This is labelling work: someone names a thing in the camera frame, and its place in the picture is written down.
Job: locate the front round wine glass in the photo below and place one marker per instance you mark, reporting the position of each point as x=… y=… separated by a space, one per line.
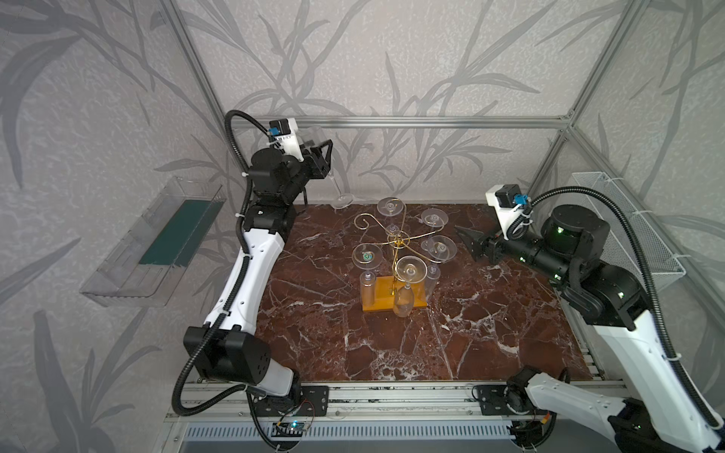
x=408 y=272

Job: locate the gold wire glass rack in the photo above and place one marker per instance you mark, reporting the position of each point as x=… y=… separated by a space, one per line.
x=401 y=242

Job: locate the white wire mesh basket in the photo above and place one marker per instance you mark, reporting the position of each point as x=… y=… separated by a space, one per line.
x=634 y=226

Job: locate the green circuit board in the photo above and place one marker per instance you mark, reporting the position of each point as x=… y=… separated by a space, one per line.
x=293 y=429

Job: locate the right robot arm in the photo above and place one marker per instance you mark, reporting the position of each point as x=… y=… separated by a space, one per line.
x=661 y=417

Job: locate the yellow wooden rack base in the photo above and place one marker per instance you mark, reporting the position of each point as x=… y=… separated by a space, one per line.
x=378 y=293

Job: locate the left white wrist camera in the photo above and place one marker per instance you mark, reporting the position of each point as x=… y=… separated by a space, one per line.
x=284 y=133

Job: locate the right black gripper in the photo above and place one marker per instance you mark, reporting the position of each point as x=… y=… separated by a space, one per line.
x=487 y=246

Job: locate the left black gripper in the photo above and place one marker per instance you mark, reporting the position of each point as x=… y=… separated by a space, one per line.
x=316 y=159

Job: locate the aluminium frame struts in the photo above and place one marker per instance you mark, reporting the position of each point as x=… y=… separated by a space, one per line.
x=440 y=100

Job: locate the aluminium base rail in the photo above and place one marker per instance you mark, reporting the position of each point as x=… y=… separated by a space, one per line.
x=359 y=411

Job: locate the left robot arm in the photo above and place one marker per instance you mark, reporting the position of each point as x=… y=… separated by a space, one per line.
x=225 y=347

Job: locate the clear wine glass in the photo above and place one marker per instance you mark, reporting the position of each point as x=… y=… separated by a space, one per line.
x=436 y=220
x=368 y=258
x=391 y=208
x=342 y=199
x=441 y=249

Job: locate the clear plastic wall bin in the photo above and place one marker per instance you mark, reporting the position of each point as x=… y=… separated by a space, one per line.
x=145 y=267

